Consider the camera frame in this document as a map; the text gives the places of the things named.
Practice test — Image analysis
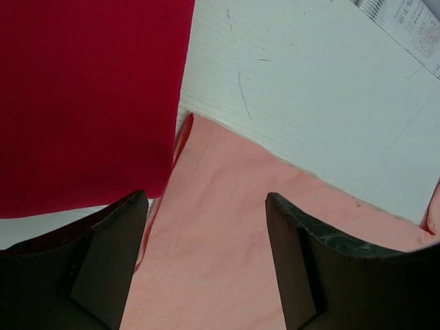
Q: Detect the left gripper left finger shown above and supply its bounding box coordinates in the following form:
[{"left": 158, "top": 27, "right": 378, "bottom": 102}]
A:
[{"left": 1, "top": 190, "right": 149, "bottom": 329}]

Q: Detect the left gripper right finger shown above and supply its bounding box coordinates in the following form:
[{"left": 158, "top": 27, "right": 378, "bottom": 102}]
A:
[{"left": 265, "top": 192, "right": 439, "bottom": 329}]

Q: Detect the salmon pink t shirt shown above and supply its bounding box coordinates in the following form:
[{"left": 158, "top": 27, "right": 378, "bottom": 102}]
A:
[{"left": 121, "top": 115, "right": 439, "bottom": 329}]

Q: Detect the folded red t shirt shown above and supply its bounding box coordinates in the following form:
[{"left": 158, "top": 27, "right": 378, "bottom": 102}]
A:
[{"left": 1, "top": 0, "right": 195, "bottom": 219}]

